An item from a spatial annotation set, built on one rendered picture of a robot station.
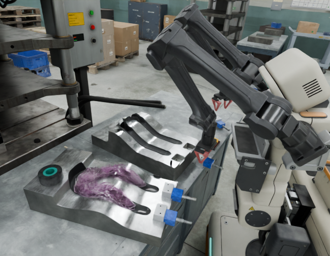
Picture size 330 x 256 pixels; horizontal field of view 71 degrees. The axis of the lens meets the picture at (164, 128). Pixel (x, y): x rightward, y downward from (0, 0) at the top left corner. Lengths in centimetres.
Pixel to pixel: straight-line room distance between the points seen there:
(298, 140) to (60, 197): 78
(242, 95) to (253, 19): 677
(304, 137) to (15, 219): 97
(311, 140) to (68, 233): 80
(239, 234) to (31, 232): 114
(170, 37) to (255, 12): 677
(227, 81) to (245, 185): 45
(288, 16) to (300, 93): 652
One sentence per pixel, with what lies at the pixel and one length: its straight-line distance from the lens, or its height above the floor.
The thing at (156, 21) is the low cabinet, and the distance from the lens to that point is 793.
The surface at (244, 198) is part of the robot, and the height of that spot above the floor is 80.
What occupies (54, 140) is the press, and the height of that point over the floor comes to 78.
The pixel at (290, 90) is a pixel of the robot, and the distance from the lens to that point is 80.
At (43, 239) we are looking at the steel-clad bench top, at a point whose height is 80.
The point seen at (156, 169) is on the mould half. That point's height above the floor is 83.
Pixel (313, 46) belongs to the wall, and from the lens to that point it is 735.
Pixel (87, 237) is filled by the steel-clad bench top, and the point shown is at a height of 80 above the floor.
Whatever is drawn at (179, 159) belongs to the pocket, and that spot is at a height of 86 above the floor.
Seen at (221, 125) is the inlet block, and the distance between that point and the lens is 147.
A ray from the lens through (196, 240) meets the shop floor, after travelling 186.
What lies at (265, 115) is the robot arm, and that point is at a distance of 68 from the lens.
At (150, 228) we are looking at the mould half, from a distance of 83.
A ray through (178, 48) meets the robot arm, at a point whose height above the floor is 140.
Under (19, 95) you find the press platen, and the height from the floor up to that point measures 104.
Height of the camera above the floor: 153
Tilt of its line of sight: 31 degrees down
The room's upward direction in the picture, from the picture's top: 4 degrees clockwise
